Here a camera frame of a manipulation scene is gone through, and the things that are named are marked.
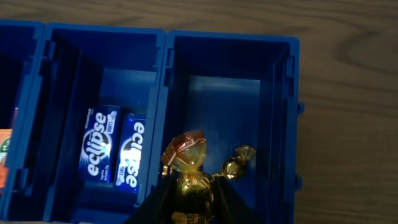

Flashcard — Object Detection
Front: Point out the gold candy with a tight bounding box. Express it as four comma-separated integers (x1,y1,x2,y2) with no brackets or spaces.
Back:
220,144,257,180
160,129,215,224

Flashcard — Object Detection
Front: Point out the blue tray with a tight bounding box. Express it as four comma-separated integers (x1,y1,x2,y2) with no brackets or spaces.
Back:
0,19,305,224

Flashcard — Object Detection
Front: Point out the blue candy pack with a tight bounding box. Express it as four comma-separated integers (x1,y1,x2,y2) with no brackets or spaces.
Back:
113,113,147,194
77,105,121,184

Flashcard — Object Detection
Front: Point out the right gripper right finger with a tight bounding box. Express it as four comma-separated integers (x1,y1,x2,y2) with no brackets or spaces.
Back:
213,175,262,224

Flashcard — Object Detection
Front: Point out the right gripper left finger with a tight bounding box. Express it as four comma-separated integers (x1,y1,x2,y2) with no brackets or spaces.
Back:
124,174,180,224

